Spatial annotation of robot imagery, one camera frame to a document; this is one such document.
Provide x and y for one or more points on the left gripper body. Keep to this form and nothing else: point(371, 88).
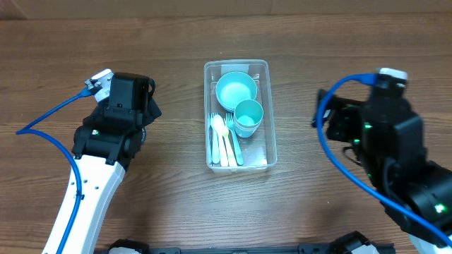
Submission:
point(152, 110)

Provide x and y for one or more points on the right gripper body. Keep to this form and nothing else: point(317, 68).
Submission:
point(347, 123)

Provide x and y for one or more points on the light blue plastic fork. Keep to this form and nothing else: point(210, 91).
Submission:
point(215, 144)

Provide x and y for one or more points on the pink plastic spoon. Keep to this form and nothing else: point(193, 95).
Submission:
point(218, 126)

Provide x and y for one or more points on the yellow plastic fork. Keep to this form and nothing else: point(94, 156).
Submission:
point(230, 154)

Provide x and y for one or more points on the green plastic fork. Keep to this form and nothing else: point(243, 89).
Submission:
point(237, 148)

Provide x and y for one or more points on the light blue bowl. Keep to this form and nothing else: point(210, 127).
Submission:
point(233, 88)

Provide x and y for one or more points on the green plastic cup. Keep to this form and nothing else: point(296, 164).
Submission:
point(248, 116)

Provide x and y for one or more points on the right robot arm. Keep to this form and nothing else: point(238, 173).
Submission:
point(371, 134)

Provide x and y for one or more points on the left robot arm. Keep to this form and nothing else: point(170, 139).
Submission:
point(104, 145)

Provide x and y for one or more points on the clear plastic container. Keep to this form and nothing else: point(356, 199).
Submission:
point(259, 151)

